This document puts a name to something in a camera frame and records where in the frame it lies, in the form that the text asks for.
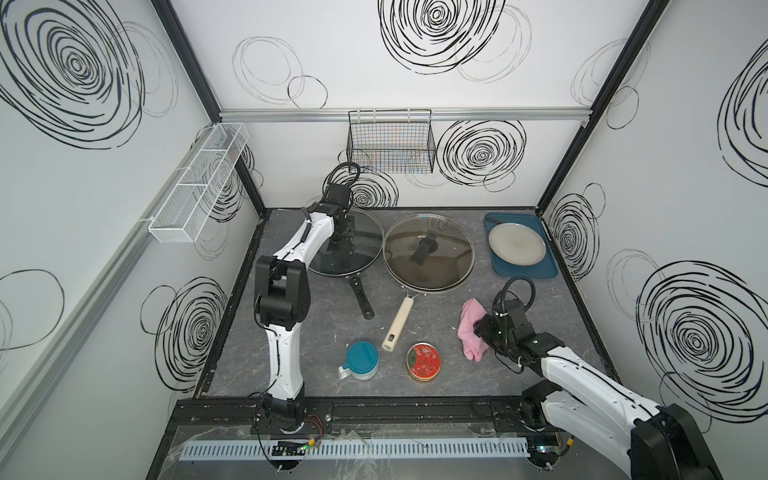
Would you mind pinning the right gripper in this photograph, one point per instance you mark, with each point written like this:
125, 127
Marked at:
482, 326

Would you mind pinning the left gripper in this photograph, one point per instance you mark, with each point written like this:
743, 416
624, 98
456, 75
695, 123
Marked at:
348, 232

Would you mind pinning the pink cloth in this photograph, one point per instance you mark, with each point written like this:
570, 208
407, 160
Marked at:
473, 345

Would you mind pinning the glass lid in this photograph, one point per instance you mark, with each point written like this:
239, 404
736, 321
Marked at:
354, 252
429, 252

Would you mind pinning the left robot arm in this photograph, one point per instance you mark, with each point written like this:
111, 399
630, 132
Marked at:
282, 301

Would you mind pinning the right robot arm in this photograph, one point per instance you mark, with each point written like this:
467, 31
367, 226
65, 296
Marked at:
641, 437

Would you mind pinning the black frying pan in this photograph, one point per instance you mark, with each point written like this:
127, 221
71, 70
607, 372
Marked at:
362, 297

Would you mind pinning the teal tray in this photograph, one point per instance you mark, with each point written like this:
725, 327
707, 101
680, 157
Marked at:
545, 269

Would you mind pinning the grey round plate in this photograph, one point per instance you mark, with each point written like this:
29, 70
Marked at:
517, 244

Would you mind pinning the teal lidded cup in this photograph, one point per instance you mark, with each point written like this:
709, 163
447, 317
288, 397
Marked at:
361, 363

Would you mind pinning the black wire basket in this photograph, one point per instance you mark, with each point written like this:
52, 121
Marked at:
394, 141

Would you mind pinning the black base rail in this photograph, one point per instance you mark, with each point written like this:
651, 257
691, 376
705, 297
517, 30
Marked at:
502, 413

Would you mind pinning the white slotted cable duct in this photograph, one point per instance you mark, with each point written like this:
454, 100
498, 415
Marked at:
348, 449

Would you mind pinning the white wire shelf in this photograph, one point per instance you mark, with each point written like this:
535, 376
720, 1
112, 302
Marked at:
207, 189

